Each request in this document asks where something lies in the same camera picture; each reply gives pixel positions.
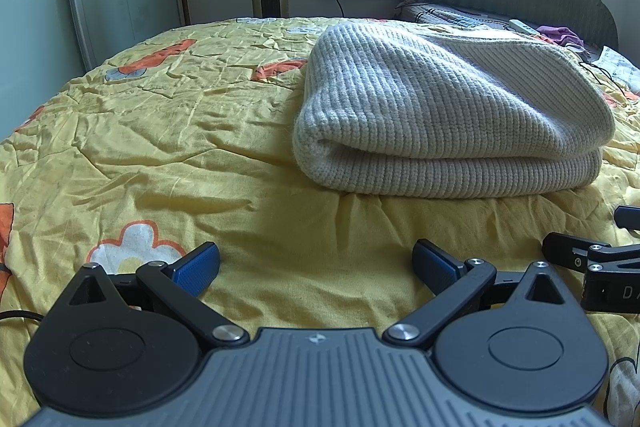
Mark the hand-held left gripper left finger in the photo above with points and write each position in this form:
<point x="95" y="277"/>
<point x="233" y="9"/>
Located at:
<point x="197" y="268"/>

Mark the white knitted sweater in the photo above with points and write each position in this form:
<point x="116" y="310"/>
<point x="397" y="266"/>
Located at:
<point x="425" y="107"/>

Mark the white remote control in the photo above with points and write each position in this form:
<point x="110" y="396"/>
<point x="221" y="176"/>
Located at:
<point x="521" y="26"/>

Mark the yellow printed quilt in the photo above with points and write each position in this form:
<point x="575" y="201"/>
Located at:
<point x="175" y="157"/>

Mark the patterned pillow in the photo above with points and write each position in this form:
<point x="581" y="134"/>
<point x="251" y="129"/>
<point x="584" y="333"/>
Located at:
<point x="440" y="14"/>

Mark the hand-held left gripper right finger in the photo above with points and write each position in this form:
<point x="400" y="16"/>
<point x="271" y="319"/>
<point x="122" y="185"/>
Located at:
<point x="434" y="268"/>

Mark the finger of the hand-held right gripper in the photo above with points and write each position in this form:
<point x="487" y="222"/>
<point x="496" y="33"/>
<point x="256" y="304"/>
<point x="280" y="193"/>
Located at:
<point x="629" y="217"/>
<point x="567" y="249"/>

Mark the purple cloth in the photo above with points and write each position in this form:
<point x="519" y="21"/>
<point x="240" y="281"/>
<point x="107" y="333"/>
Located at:
<point x="560" y="33"/>

